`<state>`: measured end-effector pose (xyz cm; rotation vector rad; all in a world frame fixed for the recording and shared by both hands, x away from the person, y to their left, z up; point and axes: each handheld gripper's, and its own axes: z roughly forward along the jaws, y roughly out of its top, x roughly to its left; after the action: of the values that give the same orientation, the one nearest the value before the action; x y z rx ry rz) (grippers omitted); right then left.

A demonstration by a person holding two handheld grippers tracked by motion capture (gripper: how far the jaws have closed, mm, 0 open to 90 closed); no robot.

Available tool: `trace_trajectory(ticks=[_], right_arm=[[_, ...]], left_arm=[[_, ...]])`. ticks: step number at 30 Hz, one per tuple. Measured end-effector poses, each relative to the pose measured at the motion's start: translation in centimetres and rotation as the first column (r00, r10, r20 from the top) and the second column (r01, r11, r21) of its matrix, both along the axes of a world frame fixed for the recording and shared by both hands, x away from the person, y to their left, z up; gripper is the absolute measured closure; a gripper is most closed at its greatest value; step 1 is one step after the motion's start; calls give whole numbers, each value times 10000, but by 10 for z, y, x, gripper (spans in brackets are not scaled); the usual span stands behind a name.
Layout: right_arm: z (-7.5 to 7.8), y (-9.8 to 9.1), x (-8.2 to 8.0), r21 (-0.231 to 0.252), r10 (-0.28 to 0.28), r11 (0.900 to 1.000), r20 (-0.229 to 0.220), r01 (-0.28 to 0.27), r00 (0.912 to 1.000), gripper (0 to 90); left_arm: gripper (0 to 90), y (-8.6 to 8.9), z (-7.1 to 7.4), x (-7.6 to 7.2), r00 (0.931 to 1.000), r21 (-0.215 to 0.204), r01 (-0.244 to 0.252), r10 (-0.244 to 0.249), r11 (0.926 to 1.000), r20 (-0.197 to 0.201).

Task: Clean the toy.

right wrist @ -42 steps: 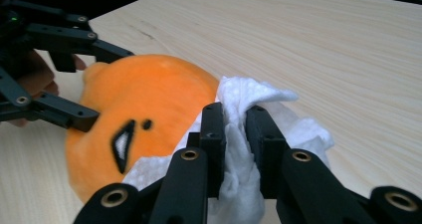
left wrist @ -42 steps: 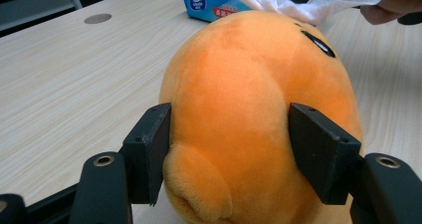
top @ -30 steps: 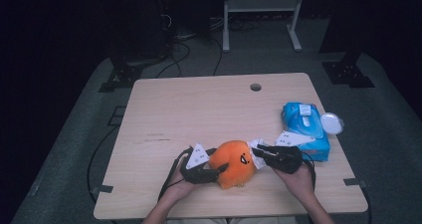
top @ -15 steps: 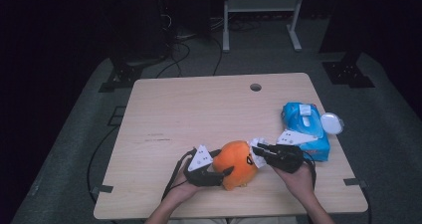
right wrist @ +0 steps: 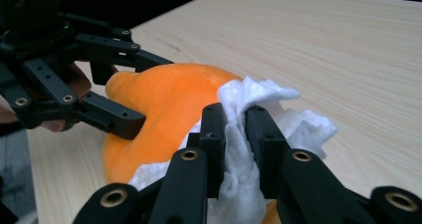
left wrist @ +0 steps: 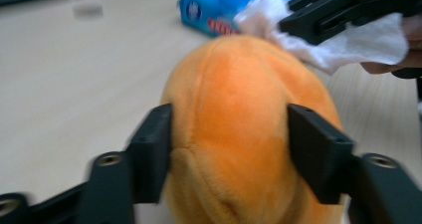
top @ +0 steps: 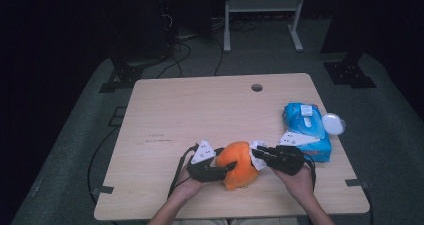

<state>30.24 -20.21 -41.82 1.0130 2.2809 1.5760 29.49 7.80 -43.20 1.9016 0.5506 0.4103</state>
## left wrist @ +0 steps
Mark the white wet wipe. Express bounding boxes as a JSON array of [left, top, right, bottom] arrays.
[[233, 0, 410, 76]]

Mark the blue wet wipes pack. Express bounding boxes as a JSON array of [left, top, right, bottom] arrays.
[[178, 0, 300, 39]]

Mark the orange plush toy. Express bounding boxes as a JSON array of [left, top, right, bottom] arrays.
[[160, 34, 346, 224]]

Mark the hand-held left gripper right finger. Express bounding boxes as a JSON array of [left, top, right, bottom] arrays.
[[287, 103, 356, 206]]

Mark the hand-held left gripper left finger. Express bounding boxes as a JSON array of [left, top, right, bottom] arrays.
[[127, 103, 173, 205]]

